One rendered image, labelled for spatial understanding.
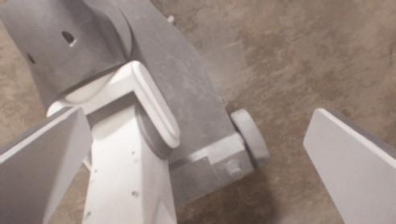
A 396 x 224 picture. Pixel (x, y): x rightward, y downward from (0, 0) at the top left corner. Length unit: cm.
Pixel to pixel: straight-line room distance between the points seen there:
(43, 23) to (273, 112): 71
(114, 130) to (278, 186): 77
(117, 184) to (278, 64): 64
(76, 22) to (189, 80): 28
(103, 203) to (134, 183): 5
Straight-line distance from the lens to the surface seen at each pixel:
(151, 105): 39
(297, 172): 99
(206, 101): 55
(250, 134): 60
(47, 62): 41
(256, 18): 75
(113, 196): 35
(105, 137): 43
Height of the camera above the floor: 70
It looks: 72 degrees down
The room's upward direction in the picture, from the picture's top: 167 degrees clockwise
